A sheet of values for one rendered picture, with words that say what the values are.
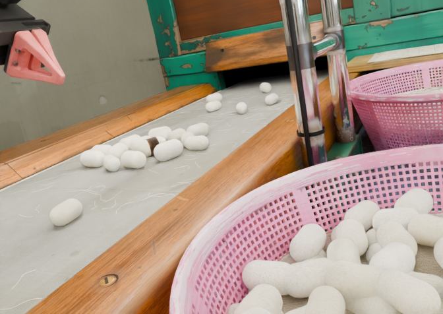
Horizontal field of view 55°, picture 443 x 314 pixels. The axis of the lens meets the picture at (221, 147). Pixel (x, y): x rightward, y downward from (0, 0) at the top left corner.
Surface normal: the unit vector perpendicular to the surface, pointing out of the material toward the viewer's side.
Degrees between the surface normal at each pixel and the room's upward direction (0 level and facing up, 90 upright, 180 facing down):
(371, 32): 90
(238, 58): 67
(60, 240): 0
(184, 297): 75
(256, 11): 90
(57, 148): 45
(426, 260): 0
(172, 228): 0
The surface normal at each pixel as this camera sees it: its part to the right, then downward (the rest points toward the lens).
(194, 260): 0.88, -0.37
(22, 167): 0.50, -0.70
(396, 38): -0.43, 0.31
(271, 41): -0.47, -0.09
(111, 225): -0.18, -0.95
